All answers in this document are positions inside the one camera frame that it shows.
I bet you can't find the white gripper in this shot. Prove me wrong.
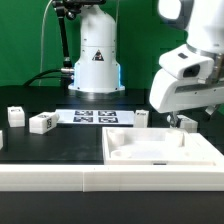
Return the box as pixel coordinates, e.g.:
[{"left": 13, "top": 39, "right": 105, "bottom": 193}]
[{"left": 149, "top": 69, "right": 224, "bottom": 127}]

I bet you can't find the white square tabletop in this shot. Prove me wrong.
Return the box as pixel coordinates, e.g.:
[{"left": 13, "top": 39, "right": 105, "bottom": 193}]
[{"left": 102, "top": 127, "right": 224, "bottom": 166}]

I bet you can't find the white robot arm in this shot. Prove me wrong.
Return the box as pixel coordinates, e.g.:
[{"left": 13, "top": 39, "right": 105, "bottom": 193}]
[{"left": 69, "top": 0, "right": 224, "bottom": 125}]

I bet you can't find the tag sheet on table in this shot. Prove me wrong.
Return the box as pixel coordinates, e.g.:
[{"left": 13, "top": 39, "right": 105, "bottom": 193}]
[{"left": 56, "top": 109, "right": 134, "bottom": 125}]

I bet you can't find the white part at left edge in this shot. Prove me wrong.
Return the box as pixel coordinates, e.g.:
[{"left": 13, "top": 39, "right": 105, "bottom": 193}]
[{"left": 0, "top": 130, "right": 3, "bottom": 150}]

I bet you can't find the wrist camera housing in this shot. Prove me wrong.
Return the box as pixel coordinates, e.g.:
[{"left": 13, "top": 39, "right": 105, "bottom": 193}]
[{"left": 159, "top": 44, "right": 214, "bottom": 80}]

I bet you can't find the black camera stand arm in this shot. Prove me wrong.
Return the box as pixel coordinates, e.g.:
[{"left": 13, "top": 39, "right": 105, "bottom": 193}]
[{"left": 52, "top": 0, "right": 106, "bottom": 68}]

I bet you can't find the black cable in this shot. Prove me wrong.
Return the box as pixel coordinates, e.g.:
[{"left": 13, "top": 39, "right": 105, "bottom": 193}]
[{"left": 22, "top": 68, "right": 75, "bottom": 88}]

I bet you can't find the white cable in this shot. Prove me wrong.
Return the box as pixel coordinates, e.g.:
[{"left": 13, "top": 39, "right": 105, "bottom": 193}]
[{"left": 38, "top": 0, "right": 54, "bottom": 86}]

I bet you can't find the white front wall rail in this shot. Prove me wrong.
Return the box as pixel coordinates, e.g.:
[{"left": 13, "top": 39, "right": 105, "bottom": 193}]
[{"left": 0, "top": 165, "right": 224, "bottom": 192}]

